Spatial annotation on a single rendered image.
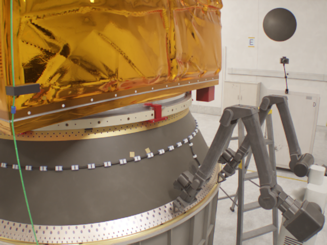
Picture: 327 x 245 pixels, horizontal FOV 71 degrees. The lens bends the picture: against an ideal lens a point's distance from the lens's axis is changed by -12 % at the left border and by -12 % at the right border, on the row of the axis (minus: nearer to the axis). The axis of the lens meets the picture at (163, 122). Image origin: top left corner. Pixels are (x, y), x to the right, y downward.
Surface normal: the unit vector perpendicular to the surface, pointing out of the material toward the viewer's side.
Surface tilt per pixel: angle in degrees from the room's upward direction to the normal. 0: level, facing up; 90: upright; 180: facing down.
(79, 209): 62
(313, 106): 90
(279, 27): 90
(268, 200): 90
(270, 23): 90
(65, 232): 43
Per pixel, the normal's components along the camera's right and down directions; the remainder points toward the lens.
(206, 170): -0.58, 0.08
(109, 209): 0.35, -0.25
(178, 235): 0.67, 0.18
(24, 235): -0.01, -0.54
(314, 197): -0.60, -0.27
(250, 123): -0.57, 0.34
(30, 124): 0.84, 0.13
